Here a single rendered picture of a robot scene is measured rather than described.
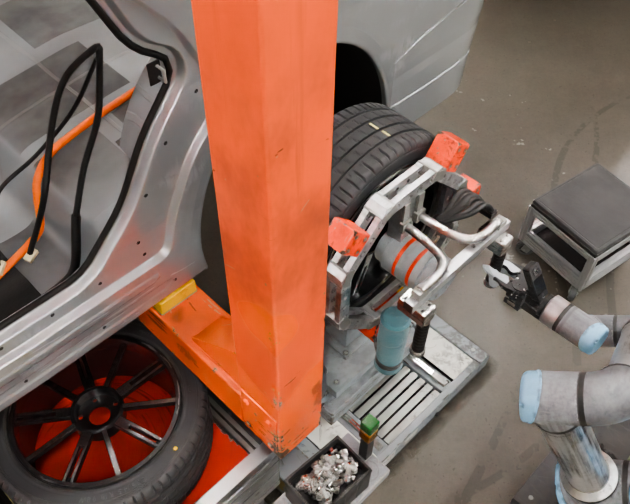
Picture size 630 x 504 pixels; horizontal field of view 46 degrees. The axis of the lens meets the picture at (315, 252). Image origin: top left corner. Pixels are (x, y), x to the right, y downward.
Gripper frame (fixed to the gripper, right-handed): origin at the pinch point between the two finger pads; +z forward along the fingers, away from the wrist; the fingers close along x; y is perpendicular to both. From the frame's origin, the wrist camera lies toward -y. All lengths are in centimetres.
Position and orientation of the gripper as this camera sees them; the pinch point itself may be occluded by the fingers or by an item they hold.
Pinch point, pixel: (491, 262)
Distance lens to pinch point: 221.9
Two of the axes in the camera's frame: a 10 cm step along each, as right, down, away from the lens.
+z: -7.1, -5.5, 4.5
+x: 7.1, -5.3, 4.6
